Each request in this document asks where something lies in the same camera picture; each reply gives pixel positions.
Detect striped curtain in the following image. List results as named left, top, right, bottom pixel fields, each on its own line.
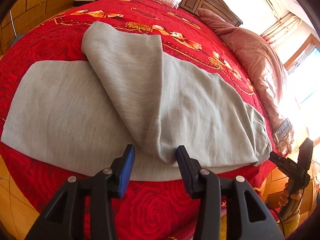
left=260, top=12, right=304, bottom=47

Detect person's right hand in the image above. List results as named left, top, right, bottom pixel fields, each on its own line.
left=278, top=182, right=303, bottom=207

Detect dark flat packet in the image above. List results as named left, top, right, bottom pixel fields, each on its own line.
left=272, top=118, right=293, bottom=145

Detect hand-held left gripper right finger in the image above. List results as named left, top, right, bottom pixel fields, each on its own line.
left=176, top=145, right=285, bottom=240

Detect pink checkered quilt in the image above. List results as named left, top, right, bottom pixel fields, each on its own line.
left=197, top=8, right=295, bottom=155

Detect person's right forearm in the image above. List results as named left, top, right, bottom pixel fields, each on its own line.
left=281, top=209, right=301, bottom=237

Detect wooden-framed window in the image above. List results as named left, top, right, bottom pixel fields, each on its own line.
left=284, top=34, right=320, bottom=145

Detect dark wooden headboard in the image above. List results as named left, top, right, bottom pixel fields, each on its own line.
left=172, top=0, right=243, bottom=27

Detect red rose-print bedspread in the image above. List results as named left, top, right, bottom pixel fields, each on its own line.
left=0, top=0, right=285, bottom=240

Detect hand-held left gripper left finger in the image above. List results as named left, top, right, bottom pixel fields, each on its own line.
left=25, top=144, right=136, bottom=240

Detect light wooden bedside cabinet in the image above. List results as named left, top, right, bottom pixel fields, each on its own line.
left=260, top=152, right=316, bottom=215

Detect grey pants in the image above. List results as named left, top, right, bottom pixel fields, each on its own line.
left=1, top=21, right=272, bottom=182

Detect light wooden wardrobe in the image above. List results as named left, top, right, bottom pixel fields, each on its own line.
left=0, top=0, right=80, bottom=55

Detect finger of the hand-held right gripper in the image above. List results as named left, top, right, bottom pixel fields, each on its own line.
left=269, top=151, right=292, bottom=175

